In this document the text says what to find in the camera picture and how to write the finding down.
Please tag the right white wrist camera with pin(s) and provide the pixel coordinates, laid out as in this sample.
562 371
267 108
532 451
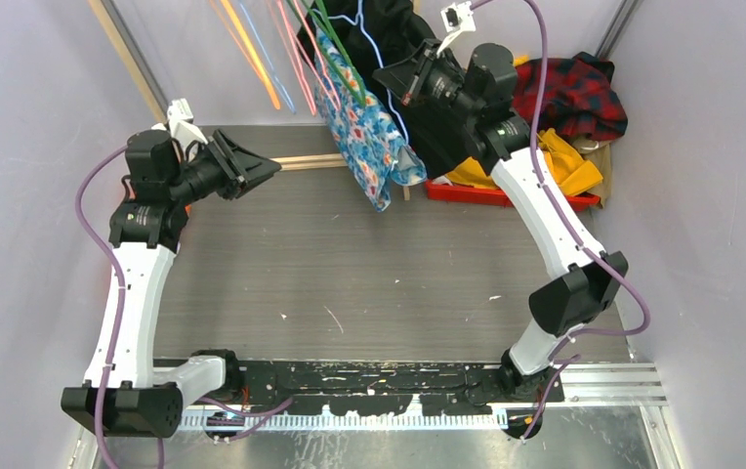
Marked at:
457 19

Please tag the black pleated skirt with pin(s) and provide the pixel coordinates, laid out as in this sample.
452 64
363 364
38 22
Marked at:
439 136

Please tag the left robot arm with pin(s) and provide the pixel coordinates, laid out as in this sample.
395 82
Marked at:
122 395

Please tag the green hanger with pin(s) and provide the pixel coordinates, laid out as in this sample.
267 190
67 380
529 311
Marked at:
316 17

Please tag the red plastic bin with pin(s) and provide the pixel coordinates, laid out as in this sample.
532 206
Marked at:
463 194

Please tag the aluminium frame post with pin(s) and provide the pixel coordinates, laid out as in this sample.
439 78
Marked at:
131 55

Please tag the tan garment in bin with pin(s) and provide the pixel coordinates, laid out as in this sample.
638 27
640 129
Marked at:
599 153

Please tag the wooden clothes rack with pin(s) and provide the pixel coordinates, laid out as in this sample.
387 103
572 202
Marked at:
308 162

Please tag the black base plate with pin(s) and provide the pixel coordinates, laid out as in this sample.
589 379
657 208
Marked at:
382 388

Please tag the yellow garment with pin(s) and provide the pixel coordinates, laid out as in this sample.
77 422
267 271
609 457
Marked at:
573 174

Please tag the blue hanger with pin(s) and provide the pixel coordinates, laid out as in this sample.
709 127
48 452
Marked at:
372 33
267 62

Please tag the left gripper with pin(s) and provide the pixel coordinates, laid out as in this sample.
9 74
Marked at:
240 169

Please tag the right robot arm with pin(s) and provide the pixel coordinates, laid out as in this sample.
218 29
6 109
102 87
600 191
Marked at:
583 276

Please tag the orange hanger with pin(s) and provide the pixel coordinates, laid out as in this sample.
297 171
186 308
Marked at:
238 34

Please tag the red plaid shirt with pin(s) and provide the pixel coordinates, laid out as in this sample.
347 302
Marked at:
579 101

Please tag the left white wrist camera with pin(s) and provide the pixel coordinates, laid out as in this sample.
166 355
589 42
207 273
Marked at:
180 122

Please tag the pink hanger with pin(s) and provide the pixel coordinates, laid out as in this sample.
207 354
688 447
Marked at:
310 73

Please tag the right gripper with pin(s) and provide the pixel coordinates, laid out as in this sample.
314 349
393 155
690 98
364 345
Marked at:
409 77

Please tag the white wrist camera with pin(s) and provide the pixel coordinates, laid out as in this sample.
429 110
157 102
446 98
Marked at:
180 122
457 19

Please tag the blue patterned garment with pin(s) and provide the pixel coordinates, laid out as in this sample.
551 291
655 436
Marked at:
367 137

